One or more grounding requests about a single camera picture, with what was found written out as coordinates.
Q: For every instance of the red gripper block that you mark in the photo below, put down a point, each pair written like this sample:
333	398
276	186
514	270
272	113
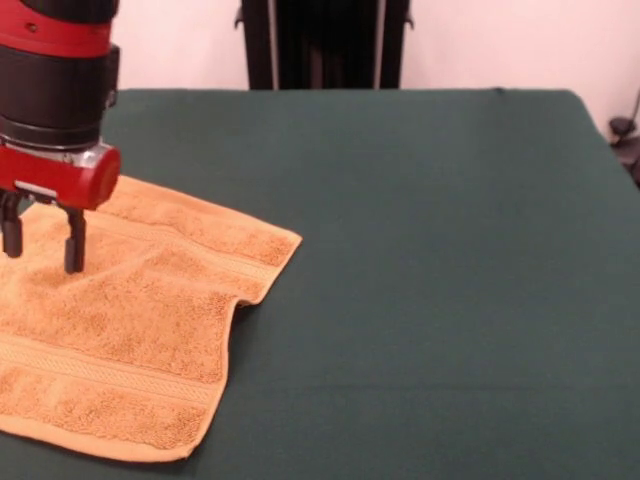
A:
55	177

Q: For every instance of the tan terry towel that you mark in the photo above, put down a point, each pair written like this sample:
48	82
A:
140	325

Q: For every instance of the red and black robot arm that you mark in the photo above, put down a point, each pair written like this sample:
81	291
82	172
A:
50	85

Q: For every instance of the dark green table cloth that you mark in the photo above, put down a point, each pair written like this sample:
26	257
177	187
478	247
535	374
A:
450	250

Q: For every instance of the black stand foot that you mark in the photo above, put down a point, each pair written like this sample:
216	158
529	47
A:
625	135

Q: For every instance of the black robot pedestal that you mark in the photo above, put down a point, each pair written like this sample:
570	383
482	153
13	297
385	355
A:
325	45

